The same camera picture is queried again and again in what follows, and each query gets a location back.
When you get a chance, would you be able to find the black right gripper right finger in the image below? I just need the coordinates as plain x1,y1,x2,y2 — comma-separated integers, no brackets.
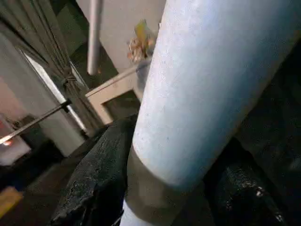
202,137,290,226

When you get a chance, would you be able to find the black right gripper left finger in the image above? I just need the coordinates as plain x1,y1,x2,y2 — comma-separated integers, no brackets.
50,118,137,226

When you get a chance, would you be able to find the white plastic table leg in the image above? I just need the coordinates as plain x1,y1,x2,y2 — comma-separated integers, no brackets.
87,0,103,76
119,0,301,226

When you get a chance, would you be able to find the black mat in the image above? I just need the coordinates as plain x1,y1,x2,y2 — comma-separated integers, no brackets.
0,47,301,226

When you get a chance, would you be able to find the black stand rod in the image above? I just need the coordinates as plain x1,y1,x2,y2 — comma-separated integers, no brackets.
0,98,72,145

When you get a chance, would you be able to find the white cabinet with glass doors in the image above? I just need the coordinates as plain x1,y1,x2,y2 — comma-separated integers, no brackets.
85,67,151,125

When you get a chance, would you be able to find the grey curtain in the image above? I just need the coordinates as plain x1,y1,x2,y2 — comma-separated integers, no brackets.
0,0,104,132

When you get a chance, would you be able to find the dried flower bouquet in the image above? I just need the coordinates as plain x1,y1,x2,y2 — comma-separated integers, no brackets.
127,18,157,63

